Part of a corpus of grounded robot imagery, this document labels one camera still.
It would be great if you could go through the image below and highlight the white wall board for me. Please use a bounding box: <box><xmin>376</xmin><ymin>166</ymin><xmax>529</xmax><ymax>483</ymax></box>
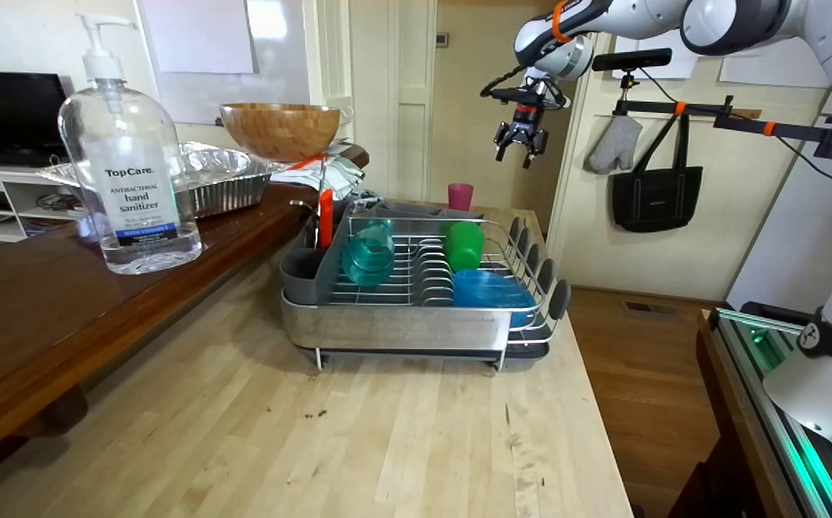
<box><xmin>135</xmin><ymin>0</ymin><xmax>260</xmax><ymax>79</ymax></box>

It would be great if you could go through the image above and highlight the clear hand sanitizer pump bottle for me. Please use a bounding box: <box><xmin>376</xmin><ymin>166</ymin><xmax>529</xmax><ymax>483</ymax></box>
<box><xmin>54</xmin><ymin>13</ymin><xmax>206</xmax><ymax>280</ymax></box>

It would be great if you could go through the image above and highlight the dark wooden side table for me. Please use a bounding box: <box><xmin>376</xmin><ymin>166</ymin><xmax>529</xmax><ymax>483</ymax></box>
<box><xmin>0</xmin><ymin>181</ymin><xmax>322</xmax><ymax>483</ymax></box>

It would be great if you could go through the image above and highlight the green plastic cup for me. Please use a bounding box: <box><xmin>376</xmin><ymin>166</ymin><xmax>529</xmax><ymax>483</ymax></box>
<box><xmin>443</xmin><ymin>221</ymin><xmax>487</xmax><ymax>273</ymax></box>

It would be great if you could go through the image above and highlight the orange handled utensil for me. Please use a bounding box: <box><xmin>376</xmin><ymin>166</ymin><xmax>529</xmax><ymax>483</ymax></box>
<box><xmin>314</xmin><ymin>187</ymin><xmax>337</xmax><ymax>253</ymax></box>

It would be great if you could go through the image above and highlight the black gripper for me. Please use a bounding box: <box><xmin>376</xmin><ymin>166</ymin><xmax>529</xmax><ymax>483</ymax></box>
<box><xmin>494</xmin><ymin>96</ymin><xmax>552</xmax><ymax>172</ymax></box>

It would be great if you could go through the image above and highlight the pink plastic cup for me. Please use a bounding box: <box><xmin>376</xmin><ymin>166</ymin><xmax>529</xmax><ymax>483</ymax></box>
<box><xmin>447</xmin><ymin>181</ymin><xmax>477</xmax><ymax>214</ymax></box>

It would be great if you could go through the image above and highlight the black monitor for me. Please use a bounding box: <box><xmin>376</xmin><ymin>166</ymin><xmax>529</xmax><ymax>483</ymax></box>
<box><xmin>0</xmin><ymin>69</ymin><xmax>71</xmax><ymax>171</ymax></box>

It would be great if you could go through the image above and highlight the grey oven mitt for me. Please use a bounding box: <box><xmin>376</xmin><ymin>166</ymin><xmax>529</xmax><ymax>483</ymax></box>
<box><xmin>581</xmin><ymin>112</ymin><xmax>646</xmax><ymax>179</ymax></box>

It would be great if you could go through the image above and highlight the aluminium foil tray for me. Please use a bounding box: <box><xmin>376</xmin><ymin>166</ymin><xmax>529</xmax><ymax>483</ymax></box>
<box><xmin>42</xmin><ymin>142</ymin><xmax>273</xmax><ymax>221</ymax></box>

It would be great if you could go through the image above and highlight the grey utensil holder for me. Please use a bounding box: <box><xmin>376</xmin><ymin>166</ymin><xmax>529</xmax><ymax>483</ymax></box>
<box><xmin>278</xmin><ymin>246</ymin><xmax>346</xmax><ymax>308</ymax></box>

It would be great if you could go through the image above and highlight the steel dish rack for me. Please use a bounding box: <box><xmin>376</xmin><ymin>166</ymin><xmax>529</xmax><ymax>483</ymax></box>
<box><xmin>276</xmin><ymin>200</ymin><xmax>572</xmax><ymax>375</ymax></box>

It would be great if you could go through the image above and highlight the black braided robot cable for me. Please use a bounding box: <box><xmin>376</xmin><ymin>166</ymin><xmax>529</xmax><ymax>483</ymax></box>
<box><xmin>477</xmin><ymin>60</ymin><xmax>538</xmax><ymax>103</ymax></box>

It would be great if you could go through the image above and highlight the orange cable strap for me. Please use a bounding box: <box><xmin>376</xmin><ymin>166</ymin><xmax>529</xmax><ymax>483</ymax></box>
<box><xmin>551</xmin><ymin>0</ymin><xmax>572</xmax><ymax>46</ymax></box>

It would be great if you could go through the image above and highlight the wooden bowl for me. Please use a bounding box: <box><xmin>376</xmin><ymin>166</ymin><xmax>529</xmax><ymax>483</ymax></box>
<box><xmin>218</xmin><ymin>102</ymin><xmax>348</xmax><ymax>166</ymax></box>

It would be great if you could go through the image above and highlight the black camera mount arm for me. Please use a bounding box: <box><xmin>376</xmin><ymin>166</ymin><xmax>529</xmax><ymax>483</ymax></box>
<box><xmin>612</xmin><ymin>93</ymin><xmax>832</xmax><ymax>166</ymax></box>

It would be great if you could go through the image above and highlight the black camera bar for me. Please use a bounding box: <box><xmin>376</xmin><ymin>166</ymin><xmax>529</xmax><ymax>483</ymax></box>
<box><xmin>591</xmin><ymin>46</ymin><xmax>674</xmax><ymax>72</ymax></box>

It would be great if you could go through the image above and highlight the wooden robot stand aluminium frame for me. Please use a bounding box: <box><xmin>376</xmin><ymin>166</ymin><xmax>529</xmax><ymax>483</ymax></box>
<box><xmin>697</xmin><ymin>302</ymin><xmax>832</xmax><ymax>518</ymax></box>

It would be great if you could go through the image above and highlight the white shelf unit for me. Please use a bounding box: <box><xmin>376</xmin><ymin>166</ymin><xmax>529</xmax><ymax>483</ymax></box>
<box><xmin>0</xmin><ymin>162</ymin><xmax>86</xmax><ymax>247</ymax></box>

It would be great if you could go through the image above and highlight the white panelled door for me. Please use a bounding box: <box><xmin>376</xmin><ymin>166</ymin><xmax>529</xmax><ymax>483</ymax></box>
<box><xmin>346</xmin><ymin>0</ymin><xmax>440</xmax><ymax>211</ymax></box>

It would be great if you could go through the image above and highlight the silver foil bag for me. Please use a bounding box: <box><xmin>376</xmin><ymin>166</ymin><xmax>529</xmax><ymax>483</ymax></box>
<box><xmin>267</xmin><ymin>142</ymin><xmax>371</xmax><ymax>207</ymax></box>

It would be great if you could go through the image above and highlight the blue plastic bowl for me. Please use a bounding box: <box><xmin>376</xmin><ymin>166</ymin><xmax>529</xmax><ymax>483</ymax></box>
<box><xmin>450</xmin><ymin>267</ymin><xmax>538</xmax><ymax>312</ymax></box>

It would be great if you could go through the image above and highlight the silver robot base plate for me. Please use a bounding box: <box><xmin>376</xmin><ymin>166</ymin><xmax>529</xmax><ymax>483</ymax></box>
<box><xmin>759</xmin><ymin>319</ymin><xmax>832</xmax><ymax>470</ymax></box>

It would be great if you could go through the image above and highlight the teal plastic cup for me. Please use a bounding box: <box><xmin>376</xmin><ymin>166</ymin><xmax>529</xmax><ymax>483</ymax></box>
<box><xmin>340</xmin><ymin>217</ymin><xmax>398</xmax><ymax>289</ymax></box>

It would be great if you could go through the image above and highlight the black tote bag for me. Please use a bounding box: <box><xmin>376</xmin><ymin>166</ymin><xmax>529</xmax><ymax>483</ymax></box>
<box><xmin>610</xmin><ymin>112</ymin><xmax>706</xmax><ymax>237</ymax></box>

